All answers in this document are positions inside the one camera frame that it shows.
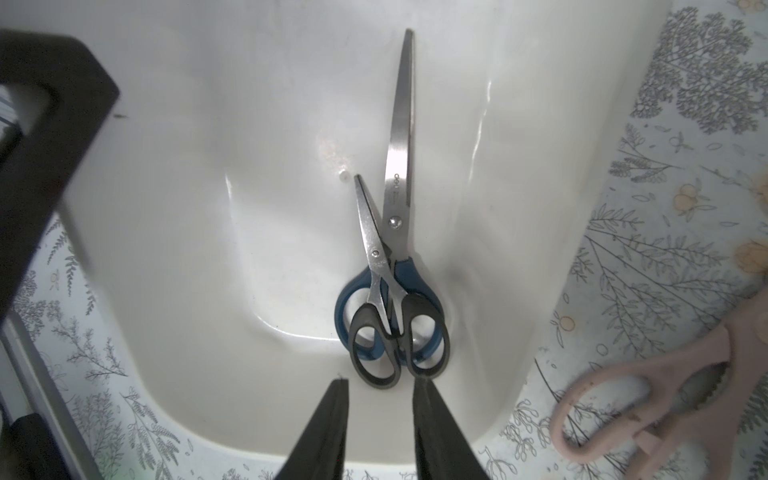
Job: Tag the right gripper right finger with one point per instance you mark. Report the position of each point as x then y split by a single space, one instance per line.
441 450

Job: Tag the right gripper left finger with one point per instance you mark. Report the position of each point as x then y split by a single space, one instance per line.
320 451

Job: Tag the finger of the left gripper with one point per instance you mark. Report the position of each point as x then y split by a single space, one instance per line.
37 168

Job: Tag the small grey handled scissors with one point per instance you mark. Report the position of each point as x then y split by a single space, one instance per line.
400 323

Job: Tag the dark blue handled scissors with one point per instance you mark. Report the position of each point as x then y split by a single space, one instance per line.
394 216

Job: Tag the white plastic storage box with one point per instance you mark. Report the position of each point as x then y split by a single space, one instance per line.
212 223

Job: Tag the pink kitchen scissors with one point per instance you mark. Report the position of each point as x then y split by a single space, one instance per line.
739 341

